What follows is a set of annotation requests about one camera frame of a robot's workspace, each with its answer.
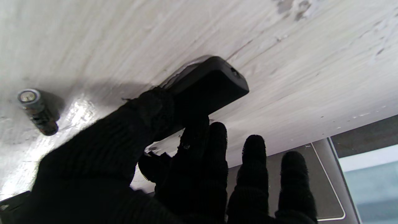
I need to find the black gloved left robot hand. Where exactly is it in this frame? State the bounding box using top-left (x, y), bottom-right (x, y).
top-left (6, 87), bottom-right (318, 224)

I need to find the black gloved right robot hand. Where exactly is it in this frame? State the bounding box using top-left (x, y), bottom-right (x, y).
top-left (138, 150), bottom-right (173, 187)

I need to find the small cylindrical battery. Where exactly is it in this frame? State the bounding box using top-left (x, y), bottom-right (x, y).
top-left (17, 88), bottom-right (59, 137)

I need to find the dark grey office chair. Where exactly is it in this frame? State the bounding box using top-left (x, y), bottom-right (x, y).
top-left (225, 138), bottom-right (359, 224)

